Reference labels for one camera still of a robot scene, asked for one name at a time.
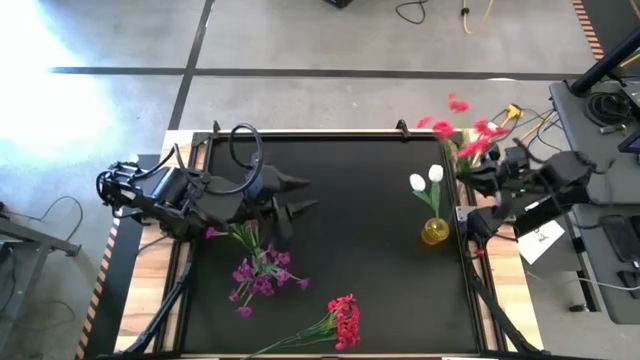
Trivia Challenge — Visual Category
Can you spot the black pole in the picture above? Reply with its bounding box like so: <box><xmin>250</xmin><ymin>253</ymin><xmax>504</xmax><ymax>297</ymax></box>
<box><xmin>569</xmin><ymin>27</ymin><xmax>640</xmax><ymax>97</ymax></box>

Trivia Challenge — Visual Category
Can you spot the black tablet screen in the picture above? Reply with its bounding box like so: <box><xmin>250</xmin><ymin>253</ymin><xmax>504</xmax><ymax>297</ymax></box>
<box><xmin>618</xmin><ymin>130</ymin><xmax>640</xmax><ymax>155</ymax></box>

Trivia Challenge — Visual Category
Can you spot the black floor cable loop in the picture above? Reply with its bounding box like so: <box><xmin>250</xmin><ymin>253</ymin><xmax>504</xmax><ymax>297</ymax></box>
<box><xmin>394</xmin><ymin>0</ymin><xmax>428</xmax><ymax>25</ymax></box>

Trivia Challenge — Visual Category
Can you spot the grey table leg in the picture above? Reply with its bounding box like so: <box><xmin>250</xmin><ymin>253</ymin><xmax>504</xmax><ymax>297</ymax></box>
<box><xmin>0</xmin><ymin>214</ymin><xmax>82</xmax><ymax>259</ymax></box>

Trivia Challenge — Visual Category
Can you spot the coiled black cable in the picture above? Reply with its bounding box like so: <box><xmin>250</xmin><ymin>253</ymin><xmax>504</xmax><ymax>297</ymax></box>
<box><xmin>585</xmin><ymin>91</ymin><xmax>634</xmax><ymax>127</ymax></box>

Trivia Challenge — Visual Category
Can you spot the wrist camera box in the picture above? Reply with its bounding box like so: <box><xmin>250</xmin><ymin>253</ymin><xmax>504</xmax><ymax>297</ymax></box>
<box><xmin>502</xmin><ymin>147</ymin><xmax>529</xmax><ymax>174</ymax></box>
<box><xmin>243</xmin><ymin>172</ymin><xmax>266</xmax><ymax>204</ymax></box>

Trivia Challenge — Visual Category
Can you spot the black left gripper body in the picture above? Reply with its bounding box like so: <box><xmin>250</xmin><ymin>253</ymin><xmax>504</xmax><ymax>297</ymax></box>
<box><xmin>239</xmin><ymin>162</ymin><xmax>299</xmax><ymax>251</ymax></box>

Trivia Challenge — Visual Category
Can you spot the white paper sheet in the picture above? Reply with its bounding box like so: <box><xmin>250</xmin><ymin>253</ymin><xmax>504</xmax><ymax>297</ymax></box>
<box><xmin>517</xmin><ymin>219</ymin><xmax>567</xmax><ymax>266</ymax></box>

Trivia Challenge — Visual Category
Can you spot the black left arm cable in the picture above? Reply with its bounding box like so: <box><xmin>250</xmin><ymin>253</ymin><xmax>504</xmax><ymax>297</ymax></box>
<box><xmin>228</xmin><ymin>122</ymin><xmax>265</xmax><ymax>197</ymax></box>

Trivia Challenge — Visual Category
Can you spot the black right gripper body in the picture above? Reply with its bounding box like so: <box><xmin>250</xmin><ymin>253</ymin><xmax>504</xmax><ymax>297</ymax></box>
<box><xmin>492</xmin><ymin>147</ymin><xmax>539</xmax><ymax>201</ymax></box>

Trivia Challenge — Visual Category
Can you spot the red flower bunch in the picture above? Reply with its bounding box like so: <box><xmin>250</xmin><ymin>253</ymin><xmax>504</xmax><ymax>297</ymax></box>
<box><xmin>239</xmin><ymin>293</ymin><xmax>363</xmax><ymax>360</ymax></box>
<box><xmin>416</xmin><ymin>91</ymin><xmax>514</xmax><ymax>181</ymax></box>

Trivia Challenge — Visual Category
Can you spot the purple flower bunch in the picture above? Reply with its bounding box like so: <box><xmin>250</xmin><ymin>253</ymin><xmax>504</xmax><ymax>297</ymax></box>
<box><xmin>228</xmin><ymin>247</ymin><xmax>312</xmax><ymax>320</ymax></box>
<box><xmin>204</xmin><ymin>222</ymin><xmax>266</xmax><ymax>261</ymax></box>

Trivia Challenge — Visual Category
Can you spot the long yellow floor cable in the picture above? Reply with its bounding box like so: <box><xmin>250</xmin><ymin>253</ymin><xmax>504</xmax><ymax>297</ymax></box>
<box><xmin>460</xmin><ymin>0</ymin><xmax>496</xmax><ymax>36</ymax></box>

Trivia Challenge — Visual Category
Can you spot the grey desk with pole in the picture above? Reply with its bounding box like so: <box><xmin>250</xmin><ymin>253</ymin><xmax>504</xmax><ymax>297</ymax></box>
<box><xmin>548</xmin><ymin>78</ymin><xmax>640</xmax><ymax>206</ymax></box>

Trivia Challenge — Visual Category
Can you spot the black support beam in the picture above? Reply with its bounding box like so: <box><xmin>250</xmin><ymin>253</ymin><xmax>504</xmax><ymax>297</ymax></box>
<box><xmin>514</xmin><ymin>192</ymin><xmax>591</xmax><ymax>239</ymax></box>

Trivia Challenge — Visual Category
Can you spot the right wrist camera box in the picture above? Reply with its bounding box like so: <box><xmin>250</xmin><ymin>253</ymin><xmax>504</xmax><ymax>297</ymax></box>
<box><xmin>502</xmin><ymin>147</ymin><xmax>529</xmax><ymax>174</ymax></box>

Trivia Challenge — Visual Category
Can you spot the grey desk with phone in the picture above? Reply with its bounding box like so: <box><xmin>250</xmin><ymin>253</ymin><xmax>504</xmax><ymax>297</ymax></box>
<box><xmin>572</xmin><ymin>203</ymin><xmax>640</xmax><ymax>326</ymax></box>

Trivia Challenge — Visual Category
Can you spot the yellow glass vase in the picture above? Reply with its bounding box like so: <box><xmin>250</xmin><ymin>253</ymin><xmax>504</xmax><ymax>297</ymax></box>
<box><xmin>420</xmin><ymin>216</ymin><xmax>451</xmax><ymax>247</ymax></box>

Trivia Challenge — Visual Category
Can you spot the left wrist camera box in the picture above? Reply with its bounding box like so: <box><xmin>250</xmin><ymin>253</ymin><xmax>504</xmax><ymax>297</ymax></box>
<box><xmin>243</xmin><ymin>172</ymin><xmax>266</xmax><ymax>204</ymax></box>

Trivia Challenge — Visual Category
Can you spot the yellow plug cable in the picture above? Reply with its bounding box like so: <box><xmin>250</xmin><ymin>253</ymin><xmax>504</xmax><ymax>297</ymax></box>
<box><xmin>492</xmin><ymin>103</ymin><xmax>559</xmax><ymax>151</ymax></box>

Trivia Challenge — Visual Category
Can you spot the white cable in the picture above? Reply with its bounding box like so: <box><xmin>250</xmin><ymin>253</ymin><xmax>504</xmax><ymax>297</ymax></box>
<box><xmin>525</xmin><ymin>269</ymin><xmax>640</xmax><ymax>293</ymax></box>

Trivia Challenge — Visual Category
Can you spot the black phone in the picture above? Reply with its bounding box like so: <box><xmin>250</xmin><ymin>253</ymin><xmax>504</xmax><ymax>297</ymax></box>
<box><xmin>599</xmin><ymin>214</ymin><xmax>640</xmax><ymax>264</ymax></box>

